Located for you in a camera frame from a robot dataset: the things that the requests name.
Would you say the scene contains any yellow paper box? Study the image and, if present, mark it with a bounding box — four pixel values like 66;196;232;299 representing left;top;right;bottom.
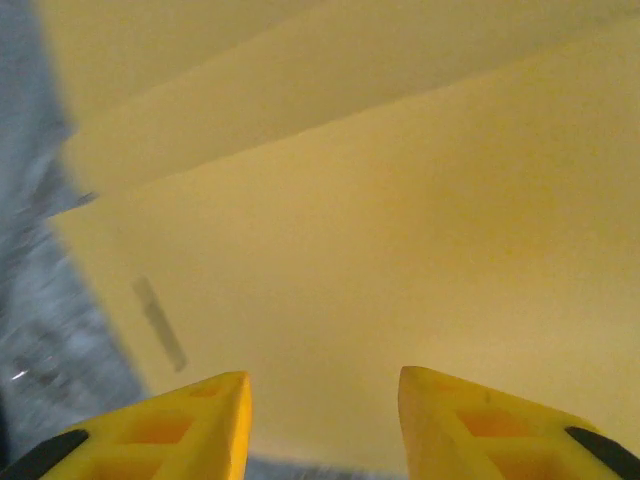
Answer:
37;0;640;476

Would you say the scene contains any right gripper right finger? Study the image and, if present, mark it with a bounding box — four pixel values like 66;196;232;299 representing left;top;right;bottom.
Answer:
398;365;640;480

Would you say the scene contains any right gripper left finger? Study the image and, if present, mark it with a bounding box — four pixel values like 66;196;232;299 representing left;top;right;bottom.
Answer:
0;370;251;480

